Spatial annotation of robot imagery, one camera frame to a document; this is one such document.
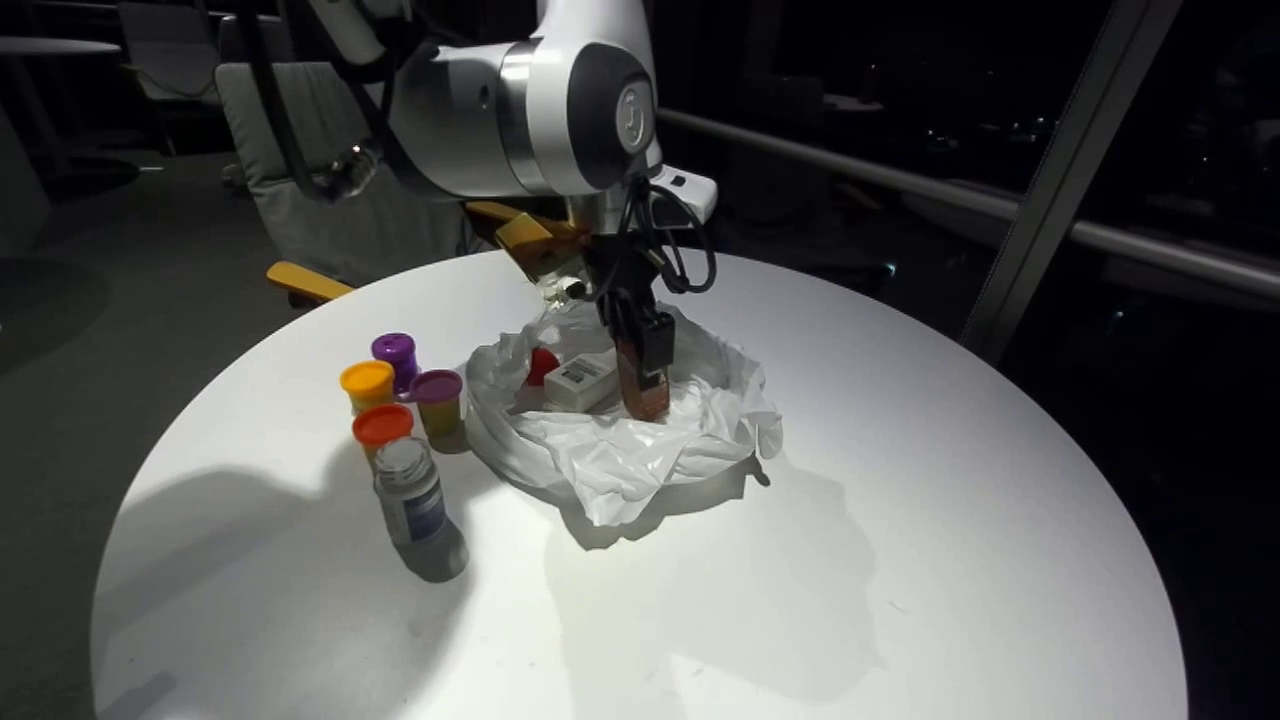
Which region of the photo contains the white crumpled plastic bag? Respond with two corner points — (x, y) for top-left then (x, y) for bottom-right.
(463, 286), (789, 537)

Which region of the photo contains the spice jar with red lid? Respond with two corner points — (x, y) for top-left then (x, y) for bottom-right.
(624, 364), (674, 425)

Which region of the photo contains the purple play dough tub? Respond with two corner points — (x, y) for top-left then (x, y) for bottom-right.
(368, 327), (425, 390)

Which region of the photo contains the grey window frame pillar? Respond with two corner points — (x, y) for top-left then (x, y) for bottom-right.
(957, 0), (1187, 359)

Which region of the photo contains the yellow wrist mount plate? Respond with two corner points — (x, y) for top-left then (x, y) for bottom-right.
(485, 211), (559, 258)

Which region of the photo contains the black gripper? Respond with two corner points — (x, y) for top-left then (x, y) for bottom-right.
(581, 228), (682, 390)

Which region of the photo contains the round background table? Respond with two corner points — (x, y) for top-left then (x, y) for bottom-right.
(0, 32), (125, 65)

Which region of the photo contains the white bottle white cap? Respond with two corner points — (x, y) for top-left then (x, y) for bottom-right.
(543, 349), (629, 412)

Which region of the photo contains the small tub with red lid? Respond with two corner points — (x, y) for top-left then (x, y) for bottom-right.
(519, 345), (564, 396)

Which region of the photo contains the grey chair with wooden armrests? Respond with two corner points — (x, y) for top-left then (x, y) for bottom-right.
(211, 57), (564, 303)

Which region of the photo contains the horizontal metal window rail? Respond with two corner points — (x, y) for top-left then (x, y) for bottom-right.
(657, 103), (1280, 301)

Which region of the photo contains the white pill bottle blue label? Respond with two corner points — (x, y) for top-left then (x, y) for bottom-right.
(368, 430), (460, 561)

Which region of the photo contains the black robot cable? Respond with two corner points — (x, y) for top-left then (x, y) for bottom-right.
(248, 0), (722, 301)

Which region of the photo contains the dark background chair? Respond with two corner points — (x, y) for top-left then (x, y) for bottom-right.
(114, 0), (224, 103)

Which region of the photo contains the yellow lid play dough tub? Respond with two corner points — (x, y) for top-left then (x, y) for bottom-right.
(335, 357), (405, 414)

